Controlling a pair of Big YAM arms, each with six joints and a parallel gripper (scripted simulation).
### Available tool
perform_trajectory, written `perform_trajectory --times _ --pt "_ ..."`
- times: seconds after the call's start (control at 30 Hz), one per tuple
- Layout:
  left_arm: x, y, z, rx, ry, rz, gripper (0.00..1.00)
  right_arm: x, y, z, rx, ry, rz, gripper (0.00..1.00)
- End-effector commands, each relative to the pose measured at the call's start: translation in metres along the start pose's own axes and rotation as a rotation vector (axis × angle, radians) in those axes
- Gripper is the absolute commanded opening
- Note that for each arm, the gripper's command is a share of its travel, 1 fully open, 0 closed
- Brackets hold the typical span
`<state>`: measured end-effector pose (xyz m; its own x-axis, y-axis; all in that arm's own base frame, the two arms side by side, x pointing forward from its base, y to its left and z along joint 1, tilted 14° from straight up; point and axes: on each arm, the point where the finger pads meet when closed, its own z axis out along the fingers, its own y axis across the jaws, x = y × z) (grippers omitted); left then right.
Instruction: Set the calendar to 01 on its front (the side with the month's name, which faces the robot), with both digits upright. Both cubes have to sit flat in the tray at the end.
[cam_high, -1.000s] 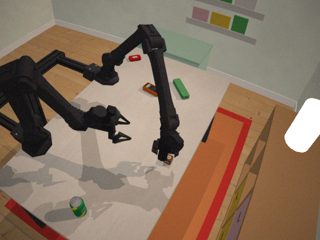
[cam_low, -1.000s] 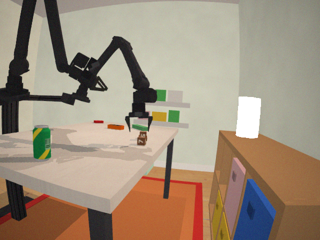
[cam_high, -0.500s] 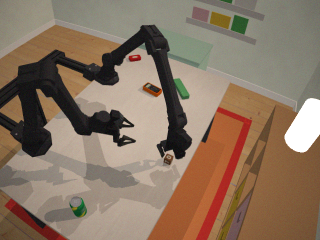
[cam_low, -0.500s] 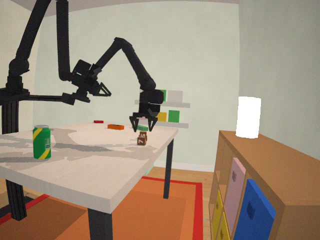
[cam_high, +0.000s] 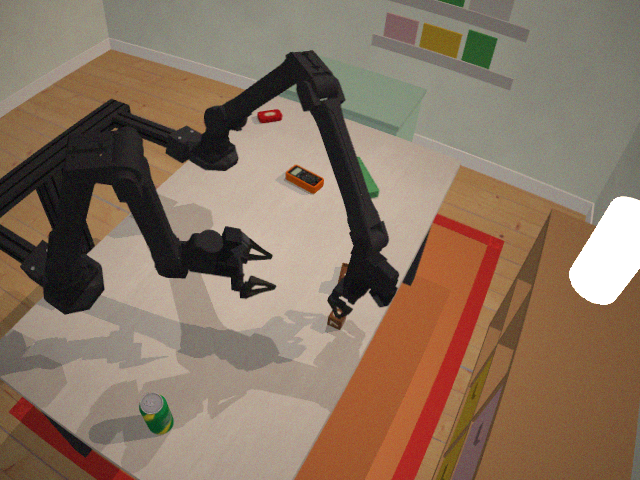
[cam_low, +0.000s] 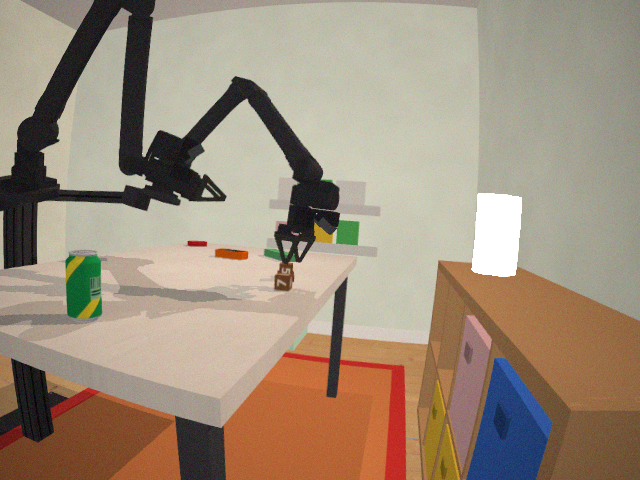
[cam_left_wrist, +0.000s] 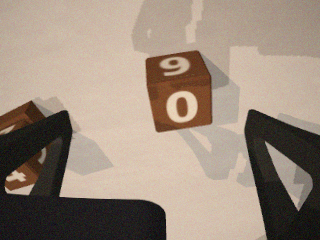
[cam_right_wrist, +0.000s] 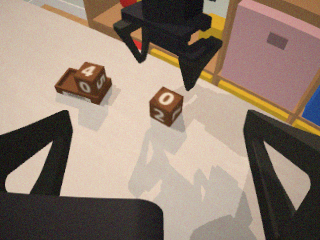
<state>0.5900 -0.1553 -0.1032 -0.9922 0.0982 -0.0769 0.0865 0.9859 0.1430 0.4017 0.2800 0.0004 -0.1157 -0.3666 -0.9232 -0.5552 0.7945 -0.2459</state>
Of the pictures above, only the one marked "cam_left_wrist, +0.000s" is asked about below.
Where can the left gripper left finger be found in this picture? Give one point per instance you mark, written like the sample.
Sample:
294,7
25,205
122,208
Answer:
20,145

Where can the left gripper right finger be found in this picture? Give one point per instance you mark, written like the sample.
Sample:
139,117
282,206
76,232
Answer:
301,147

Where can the brown wooden number cube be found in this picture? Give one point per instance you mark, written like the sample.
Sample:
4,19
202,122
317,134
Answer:
28,173
180,91

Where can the brown wooden tray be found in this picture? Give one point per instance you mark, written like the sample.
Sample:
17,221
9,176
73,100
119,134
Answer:
28,111

